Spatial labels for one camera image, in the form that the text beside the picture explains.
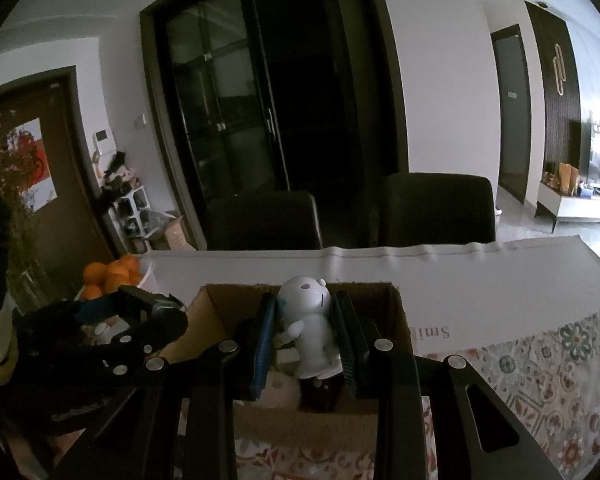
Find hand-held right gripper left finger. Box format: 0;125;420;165
50;292;281;480

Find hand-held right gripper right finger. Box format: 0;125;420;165
332;292;563;480

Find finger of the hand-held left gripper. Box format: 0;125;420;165
117;285;189;354
15;295;122;332

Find white toy figure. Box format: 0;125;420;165
275;275;344;381

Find white plastic basket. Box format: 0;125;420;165
75;257;157;306

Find beige soft object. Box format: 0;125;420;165
256;370;302;412

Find dark brown object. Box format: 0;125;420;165
299;377;344;414

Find brown wooden door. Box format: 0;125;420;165
0;65;117;308

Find small cardboard box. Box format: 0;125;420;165
161;215;197;252

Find white shoe rack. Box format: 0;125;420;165
106;185;152;254

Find dark dining chair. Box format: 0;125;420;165
205;191;324;251
377;172;498;248

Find white table runner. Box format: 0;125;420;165
135;235;600;357

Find red and white poster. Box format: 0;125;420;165
9;117;59;212

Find floral patterned tablecloth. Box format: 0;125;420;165
235;305;600;480

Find dark glass sliding doors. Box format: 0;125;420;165
140;0;411;252

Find white low cabinet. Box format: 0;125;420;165
535;180;600;234

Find brown paper bag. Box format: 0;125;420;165
559;162;582;197

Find dark narrow door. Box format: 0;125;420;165
490;24;534;206

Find dark slatted wall panel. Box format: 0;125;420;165
524;1;584;197

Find gold wall ornament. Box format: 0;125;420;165
551;43;567;96

